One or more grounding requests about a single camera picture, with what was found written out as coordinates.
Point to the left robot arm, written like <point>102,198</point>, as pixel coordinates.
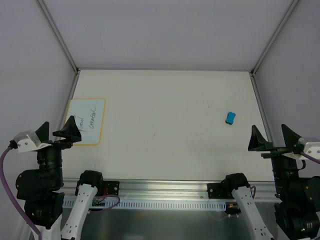
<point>39,188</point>

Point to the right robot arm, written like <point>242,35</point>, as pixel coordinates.
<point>296,214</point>

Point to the yellow-framed small whiteboard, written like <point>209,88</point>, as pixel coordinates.
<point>89,117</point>

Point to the left aluminium frame post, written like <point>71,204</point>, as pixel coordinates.
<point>63,46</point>

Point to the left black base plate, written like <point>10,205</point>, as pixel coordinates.
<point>110,187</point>

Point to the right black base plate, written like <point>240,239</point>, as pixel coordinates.
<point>216,191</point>

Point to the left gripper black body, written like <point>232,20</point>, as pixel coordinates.
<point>58,144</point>

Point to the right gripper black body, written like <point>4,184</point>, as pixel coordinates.
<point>277,152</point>

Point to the white slotted cable duct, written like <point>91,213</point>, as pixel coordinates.
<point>133,204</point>

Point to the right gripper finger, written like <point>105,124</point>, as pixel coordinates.
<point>257,142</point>
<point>291,138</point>

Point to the aluminium frame post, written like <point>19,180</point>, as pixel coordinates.
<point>263,56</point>
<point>63,46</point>

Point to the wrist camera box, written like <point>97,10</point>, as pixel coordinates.
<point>311,150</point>
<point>31,141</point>

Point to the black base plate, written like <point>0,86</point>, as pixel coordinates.
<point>216,191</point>
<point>110,187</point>

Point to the aluminium mounting rail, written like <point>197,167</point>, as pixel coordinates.
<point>176,190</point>

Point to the right aluminium frame post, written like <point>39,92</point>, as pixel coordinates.
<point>263,56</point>

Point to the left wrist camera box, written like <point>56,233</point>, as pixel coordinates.
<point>31,141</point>

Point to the blue foam whiteboard eraser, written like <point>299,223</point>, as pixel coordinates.
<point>230,118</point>

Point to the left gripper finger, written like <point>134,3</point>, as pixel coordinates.
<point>69,132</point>
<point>42,133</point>

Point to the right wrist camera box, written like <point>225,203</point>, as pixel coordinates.
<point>311,150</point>

